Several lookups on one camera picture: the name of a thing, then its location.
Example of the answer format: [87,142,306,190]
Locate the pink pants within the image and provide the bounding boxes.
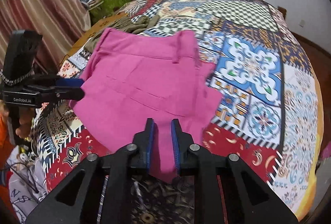
[70,28,222,183]

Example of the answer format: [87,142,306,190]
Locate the person's left hand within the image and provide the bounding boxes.
[1,100,35,138]

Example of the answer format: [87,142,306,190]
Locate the striped pink curtain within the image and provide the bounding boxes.
[1,0,91,71]

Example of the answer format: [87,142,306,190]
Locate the patchwork patterned bedspread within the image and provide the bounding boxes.
[34,0,323,223]

